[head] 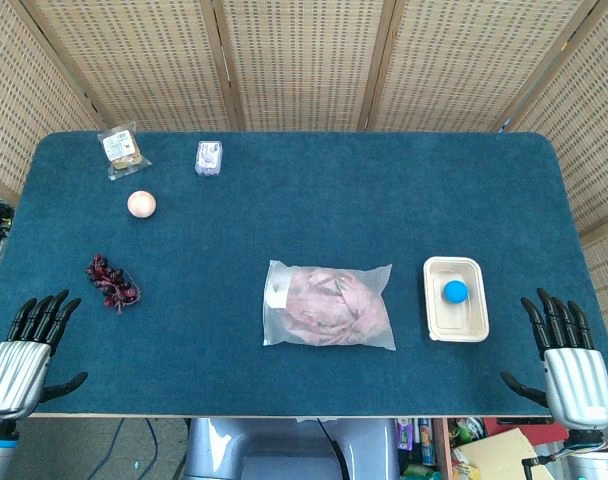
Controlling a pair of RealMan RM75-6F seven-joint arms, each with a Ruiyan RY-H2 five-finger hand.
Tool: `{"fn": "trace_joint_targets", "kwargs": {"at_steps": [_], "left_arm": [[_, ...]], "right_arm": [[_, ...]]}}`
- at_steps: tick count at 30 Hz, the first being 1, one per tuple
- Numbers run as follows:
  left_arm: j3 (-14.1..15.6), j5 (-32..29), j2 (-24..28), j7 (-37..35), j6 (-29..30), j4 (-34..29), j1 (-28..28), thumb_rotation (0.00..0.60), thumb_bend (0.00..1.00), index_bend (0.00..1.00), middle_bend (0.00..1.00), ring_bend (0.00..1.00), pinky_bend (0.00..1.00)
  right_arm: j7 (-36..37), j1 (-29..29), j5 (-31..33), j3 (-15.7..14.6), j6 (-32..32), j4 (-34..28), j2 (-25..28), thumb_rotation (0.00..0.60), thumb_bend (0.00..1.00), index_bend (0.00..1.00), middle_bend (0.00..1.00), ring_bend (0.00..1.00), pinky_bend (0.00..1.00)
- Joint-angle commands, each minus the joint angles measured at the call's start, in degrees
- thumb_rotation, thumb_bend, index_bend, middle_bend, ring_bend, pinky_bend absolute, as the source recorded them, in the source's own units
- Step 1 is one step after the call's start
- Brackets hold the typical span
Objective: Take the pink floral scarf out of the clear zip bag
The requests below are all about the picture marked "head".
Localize small purple tissue packet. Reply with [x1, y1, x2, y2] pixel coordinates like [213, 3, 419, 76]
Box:
[194, 140, 224, 178]

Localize beige rectangular food container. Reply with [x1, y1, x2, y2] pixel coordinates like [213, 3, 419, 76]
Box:
[422, 256, 490, 343]

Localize dark red grape bunch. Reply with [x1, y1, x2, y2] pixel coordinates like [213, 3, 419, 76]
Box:
[85, 253, 143, 315]

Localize brown wooden shelf post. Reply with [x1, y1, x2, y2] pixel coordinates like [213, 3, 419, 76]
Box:
[432, 418, 453, 480]

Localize woven bamboo screen panel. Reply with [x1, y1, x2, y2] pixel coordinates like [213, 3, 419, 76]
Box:
[358, 0, 601, 134]
[21, 0, 245, 133]
[0, 0, 106, 204]
[503, 0, 608, 351]
[211, 0, 398, 133]

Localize blue felt table mat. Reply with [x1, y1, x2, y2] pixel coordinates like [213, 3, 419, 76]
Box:
[0, 130, 608, 417]

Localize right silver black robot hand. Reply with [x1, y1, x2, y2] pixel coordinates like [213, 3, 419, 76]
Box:
[500, 288, 608, 430]

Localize blue ball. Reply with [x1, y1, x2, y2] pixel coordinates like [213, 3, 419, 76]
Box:
[442, 280, 470, 305]

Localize yellow paper envelope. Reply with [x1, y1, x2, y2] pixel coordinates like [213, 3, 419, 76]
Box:
[453, 427, 541, 480]

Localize purple printed package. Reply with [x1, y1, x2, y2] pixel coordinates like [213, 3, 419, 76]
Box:
[396, 418, 416, 452]

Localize snack in clear wrapper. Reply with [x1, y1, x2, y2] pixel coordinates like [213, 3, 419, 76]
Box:
[96, 127, 152, 182]

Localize black torso cable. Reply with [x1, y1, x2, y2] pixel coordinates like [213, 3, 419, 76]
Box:
[317, 418, 351, 480]

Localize grey robot torso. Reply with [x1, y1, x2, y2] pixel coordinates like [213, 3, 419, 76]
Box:
[183, 417, 400, 480]

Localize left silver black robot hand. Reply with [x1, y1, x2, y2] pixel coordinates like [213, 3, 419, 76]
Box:
[0, 288, 89, 421]

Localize colourful printed bottle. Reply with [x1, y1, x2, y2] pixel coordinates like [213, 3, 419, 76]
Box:
[417, 418, 436, 467]

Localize peach coloured round fruit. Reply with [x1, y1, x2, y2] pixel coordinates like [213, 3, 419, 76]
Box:
[127, 189, 157, 219]

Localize transparent plastic zip bag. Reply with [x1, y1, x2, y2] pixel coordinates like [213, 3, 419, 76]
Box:
[262, 258, 397, 351]

